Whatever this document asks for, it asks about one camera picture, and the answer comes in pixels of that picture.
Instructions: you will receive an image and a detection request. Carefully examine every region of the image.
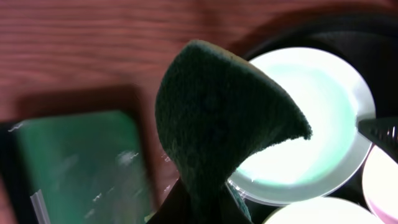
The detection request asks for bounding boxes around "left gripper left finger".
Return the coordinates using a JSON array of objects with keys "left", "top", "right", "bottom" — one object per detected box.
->
[{"left": 147, "top": 179, "right": 190, "bottom": 224}]

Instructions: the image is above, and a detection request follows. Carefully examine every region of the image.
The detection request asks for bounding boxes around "dark green sponge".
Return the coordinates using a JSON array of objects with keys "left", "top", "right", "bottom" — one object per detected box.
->
[{"left": 155, "top": 40, "right": 312, "bottom": 223}]

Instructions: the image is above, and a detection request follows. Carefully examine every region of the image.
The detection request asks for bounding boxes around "mint plate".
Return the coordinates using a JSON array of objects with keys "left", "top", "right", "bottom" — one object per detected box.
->
[
  {"left": 229, "top": 47, "right": 376, "bottom": 206},
  {"left": 264, "top": 197, "right": 382, "bottom": 224}
]

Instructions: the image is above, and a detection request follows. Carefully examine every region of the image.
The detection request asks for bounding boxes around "green rectangular water tray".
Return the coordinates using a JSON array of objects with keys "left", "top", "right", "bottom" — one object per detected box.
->
[{"left": 1, "top": 111, "right": 153, "bottom": 224}]

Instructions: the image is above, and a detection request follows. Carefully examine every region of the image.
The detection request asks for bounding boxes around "round black tray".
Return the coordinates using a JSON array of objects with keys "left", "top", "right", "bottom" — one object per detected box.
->
[{"left": 244, "top": 14, "right": 397, "bottom": 220}]

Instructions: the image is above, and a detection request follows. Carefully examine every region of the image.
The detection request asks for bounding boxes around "white plate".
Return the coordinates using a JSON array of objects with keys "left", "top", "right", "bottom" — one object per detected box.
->
[{"left": 362, "top": 146, "right": 397, "bottom": 224}]

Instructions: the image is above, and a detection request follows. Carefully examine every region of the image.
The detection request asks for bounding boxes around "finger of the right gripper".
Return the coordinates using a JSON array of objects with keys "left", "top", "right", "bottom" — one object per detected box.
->
[{"left": 358, "top": 117, "right": 397, "bottom": 162}]

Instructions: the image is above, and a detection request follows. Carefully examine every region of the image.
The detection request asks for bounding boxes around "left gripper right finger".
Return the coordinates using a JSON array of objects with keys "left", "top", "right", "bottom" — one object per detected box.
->
[{"left": 218, "top": 183, "right": 252, "bottom": 224}]

